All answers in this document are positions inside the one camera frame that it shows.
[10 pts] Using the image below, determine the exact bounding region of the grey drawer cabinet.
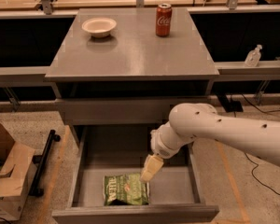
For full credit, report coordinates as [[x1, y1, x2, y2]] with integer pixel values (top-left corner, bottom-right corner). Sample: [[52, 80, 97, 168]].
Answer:
[[45, 7, 218, 141]]

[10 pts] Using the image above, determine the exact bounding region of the grey metal rail frame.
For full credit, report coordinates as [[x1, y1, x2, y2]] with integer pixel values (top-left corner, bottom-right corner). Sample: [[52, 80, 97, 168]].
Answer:
[[0, 7, 280, 86]]

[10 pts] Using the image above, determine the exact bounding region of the clear sanitizer pump bottle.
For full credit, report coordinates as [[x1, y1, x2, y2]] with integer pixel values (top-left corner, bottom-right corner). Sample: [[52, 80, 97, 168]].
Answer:
[[245, 44, 262, 67]]

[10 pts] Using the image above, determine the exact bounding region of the green jalapeno chip bag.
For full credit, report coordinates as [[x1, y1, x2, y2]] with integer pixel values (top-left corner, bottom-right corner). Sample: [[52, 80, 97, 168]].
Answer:
[[103, 173, 149, 206]]

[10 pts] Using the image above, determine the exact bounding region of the closed grey top drawer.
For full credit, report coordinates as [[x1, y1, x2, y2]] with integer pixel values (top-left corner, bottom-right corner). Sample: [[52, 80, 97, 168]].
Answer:
[[55, 97, 210, 125]]

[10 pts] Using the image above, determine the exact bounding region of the open grey middle drawer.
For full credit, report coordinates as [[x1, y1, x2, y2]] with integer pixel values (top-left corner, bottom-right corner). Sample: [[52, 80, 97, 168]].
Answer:
[[52, 124, 219, 224]]

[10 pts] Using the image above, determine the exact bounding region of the white paper bowl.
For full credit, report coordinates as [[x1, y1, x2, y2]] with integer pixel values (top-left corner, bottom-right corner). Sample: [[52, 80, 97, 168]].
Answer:
[[82, 18, 117, 38]]

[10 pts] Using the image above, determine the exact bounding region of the brown cardboard box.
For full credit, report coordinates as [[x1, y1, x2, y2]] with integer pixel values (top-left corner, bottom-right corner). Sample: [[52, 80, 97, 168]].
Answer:
[[0, 124, 36, 221]]

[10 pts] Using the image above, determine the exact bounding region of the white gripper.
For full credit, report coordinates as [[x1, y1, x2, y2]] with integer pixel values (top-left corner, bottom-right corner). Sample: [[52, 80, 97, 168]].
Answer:
[[140, 130, 175, 183]]

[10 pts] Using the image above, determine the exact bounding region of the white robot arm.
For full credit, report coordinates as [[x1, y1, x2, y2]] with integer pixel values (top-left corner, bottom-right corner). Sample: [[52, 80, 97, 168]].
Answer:
[[140, 103, 280, 183]]

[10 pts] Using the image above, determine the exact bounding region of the black floor cable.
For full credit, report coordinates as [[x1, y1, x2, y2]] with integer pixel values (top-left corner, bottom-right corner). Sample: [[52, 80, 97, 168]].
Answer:
[[231, 93, 280, 201]]

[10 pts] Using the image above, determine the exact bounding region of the black floor power box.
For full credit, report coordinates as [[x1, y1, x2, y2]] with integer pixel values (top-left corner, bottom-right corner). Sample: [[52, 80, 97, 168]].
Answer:
[[217, 93, 243, 113]]

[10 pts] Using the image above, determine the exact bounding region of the red coca-cola can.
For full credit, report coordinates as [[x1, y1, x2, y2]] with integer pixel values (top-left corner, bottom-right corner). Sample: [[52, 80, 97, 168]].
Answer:
[[155, 4, 172, 37]]

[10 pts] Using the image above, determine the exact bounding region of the black metal bar stand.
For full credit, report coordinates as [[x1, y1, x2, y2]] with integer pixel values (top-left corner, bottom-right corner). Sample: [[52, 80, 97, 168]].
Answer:
[[29, 130, 61, 197]]

